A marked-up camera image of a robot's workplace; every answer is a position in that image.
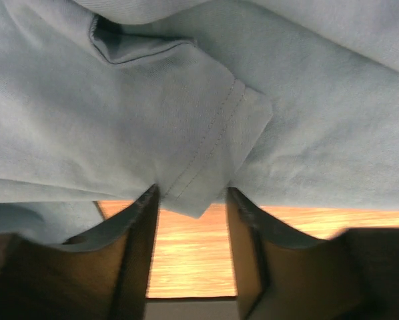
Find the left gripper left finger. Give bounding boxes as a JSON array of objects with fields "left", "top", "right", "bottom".
[{"left": 0, "top": 185, "right": 159, "bottom": 319}]

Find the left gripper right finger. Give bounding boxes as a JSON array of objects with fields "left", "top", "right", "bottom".
[{"left": 226, "top": 188, "right": 399, "bottom": 319}]

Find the blue-grey t shirt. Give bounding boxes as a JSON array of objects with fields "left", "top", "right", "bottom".
[{"left": 0, "top": 1, "right": 399, "bottom": 243}]

